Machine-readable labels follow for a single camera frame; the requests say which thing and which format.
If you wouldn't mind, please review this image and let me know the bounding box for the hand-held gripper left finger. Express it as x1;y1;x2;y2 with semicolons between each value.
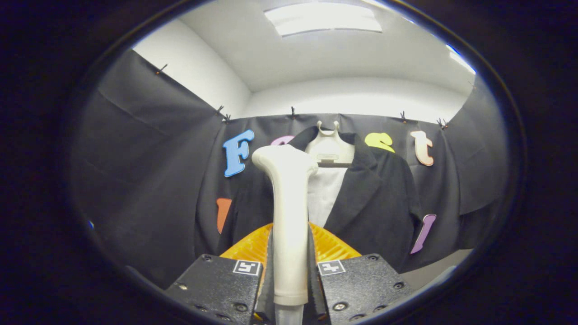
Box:
163;222;276;325

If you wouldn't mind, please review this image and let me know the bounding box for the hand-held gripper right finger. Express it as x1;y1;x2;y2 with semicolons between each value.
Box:
308;221;414;325

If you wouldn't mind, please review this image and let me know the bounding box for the black suit jacket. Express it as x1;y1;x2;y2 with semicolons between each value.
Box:
230;126;423;271

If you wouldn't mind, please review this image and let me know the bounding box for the white garment steamer head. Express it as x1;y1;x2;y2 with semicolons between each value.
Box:
251;144;319;306

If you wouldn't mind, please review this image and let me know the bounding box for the grey cabinet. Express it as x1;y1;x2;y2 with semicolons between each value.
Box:
400;248;472;289

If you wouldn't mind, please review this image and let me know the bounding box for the white ironing board cover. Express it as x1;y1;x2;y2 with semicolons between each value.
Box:
308;167;348;228

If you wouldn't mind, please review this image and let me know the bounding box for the black backdrop cloth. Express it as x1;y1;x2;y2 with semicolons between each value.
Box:
70;49;511;289

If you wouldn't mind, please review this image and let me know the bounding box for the white plastic hanger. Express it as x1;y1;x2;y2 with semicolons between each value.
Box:
305;121;356;165

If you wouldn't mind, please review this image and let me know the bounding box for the small ceiling light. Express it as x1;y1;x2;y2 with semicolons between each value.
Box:
446;44;477;75

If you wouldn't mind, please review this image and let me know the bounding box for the long ceiling light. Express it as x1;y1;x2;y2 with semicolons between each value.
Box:
264;1;383;37

